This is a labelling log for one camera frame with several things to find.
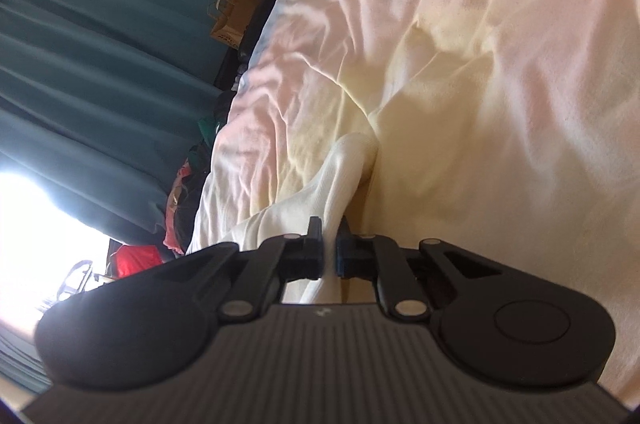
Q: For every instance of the brown paper bag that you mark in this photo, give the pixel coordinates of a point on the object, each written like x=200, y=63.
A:
x=231, y=18

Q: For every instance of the white garment steamer stand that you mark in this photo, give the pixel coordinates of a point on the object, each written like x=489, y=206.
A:
x=76, y=280

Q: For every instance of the cream white sweatpants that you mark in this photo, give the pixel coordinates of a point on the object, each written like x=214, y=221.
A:
x=348, y=164

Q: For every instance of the pile of mixed clothes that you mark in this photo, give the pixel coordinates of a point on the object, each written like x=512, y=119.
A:
x=186, y=191

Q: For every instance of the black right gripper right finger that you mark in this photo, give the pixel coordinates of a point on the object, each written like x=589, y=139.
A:
x=507, y=327

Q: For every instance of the pastel tie-dye bed sheet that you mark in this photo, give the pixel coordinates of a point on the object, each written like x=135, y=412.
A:
x=507, y=127

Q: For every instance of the teal window curtain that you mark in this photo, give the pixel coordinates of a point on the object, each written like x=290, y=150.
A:
x=100, y=102

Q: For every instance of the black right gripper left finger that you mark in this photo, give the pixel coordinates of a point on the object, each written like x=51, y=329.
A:
x=141, y=330

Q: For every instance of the red bag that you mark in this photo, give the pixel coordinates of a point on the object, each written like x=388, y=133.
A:
x=131, y=259

